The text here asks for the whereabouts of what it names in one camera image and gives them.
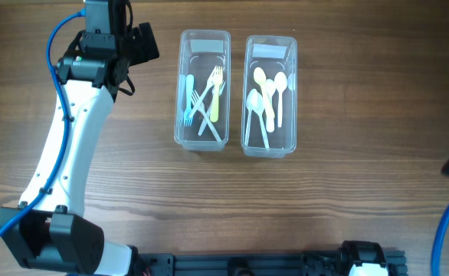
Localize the yellow plastic fork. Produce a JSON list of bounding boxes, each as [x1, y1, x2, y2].
[[210, 66, 224, 123]]

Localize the yellow plastic spoon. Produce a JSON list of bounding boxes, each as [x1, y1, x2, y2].
[[254, 67, 267, 109]]

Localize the white plastic spoon pair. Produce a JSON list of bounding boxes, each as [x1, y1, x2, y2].
[[274, 71, 288, 127], [252, 90, 270, 149]]

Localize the thick white plastic spoon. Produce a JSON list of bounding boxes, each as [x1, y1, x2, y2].
[[265, 79, 276, 133]]

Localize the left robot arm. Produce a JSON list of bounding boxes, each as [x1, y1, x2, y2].
[[0, 0, 159, 275]]

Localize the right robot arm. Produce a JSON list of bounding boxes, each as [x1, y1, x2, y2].
[[337, 160, 449, 275]]

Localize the clear plastic container left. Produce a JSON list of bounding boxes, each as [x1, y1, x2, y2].
[[174, 29, 231, 151]]

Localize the clear plastic container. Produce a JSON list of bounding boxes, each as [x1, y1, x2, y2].
[[174, 29, 231, 151], [241, 35, 297, 158]]

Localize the clear plastic container right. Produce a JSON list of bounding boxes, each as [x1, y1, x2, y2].
[[241, 35, 297, 158]]

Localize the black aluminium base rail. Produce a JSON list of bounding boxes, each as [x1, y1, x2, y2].
[[132, 249, 406, 276]]

